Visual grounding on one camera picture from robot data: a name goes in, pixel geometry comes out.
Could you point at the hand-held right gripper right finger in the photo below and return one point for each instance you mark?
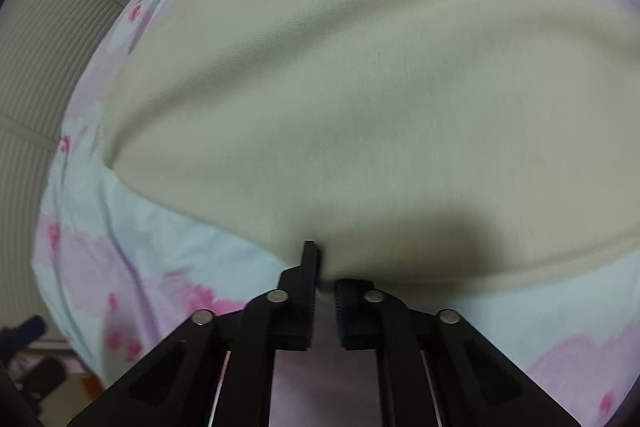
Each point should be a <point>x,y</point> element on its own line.
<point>344,312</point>

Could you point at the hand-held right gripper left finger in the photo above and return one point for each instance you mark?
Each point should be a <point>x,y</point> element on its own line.
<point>302,307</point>

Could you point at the cream pants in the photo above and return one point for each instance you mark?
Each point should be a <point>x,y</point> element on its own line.
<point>350,107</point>

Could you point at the pink floral blanket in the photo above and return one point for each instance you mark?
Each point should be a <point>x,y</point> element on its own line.
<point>150,257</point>

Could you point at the black bag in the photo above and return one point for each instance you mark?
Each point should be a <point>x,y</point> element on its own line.
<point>45,377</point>

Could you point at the dark cloth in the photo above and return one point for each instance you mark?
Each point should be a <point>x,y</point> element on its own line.
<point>25,329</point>

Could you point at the beige louvered closet door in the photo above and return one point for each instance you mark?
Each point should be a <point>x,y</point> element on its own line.
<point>40,57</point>

